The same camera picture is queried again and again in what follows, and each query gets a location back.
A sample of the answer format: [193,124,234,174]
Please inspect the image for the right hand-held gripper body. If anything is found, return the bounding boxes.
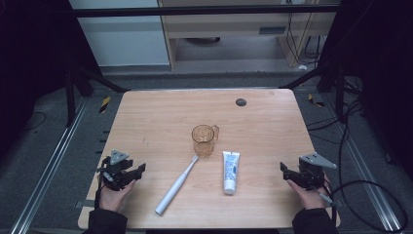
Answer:
[296,152,338,192]

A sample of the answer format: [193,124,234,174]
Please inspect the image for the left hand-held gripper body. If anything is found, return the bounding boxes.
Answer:
[100,149,137,192]

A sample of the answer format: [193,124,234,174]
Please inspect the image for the white electric toothbrush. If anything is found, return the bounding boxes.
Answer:
[154,154,200,216]

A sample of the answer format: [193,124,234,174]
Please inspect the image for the white toothpaste tube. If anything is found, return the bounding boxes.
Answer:
[222,150,242,196]

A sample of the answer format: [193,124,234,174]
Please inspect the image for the transparent amber cup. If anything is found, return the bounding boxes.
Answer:
[191,124,220,158]

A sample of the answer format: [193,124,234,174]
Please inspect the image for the person's right hand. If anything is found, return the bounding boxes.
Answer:
[286,176,332,211]

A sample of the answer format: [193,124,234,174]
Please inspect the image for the person's left hand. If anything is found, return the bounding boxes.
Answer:
[98,177,137,213]

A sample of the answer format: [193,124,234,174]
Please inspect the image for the yellow black striped tape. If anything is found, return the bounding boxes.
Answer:
[307,93,326,108]
[98,96,112,114]

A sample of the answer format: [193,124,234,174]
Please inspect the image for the black metal stand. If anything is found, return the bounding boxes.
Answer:
[279,59,349,124]
[63,62,131,128]

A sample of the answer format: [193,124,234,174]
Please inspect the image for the white cabinet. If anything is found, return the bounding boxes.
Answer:
[68,0,171,68]

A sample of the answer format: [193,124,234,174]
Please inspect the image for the light wooden desk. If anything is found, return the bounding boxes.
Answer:
[158,0,338,70]

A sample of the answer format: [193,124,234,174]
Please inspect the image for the black horizontal bar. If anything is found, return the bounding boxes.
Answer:
[70,4,343,19]

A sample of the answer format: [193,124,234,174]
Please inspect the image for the grey cable plug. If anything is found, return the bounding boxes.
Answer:
[319,192,335,205]

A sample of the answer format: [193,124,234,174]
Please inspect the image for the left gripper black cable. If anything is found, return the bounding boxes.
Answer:
[94,158,109,210]

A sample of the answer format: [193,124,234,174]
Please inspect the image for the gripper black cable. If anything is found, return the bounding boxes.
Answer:
[319,176,339,226]
[94,158,109,210]

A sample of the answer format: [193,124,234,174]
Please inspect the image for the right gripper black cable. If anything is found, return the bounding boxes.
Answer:
[319,176,339,226]

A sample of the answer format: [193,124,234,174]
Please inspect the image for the aluminium floor rail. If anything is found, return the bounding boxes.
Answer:
[323,94,403,232]
[9,97,90,234]

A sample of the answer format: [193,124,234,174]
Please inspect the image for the bundle of black floor cables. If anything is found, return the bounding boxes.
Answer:
[306,77,366,145]

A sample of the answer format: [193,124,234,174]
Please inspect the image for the thin black floor cable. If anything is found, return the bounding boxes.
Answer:
[24,111,47,132]

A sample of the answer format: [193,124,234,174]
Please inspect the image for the black looped floor cable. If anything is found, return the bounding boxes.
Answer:
[330,123,409,234]

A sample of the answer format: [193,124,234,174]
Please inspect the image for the hanging black cables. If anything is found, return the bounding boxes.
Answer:
[284,12,327,66]

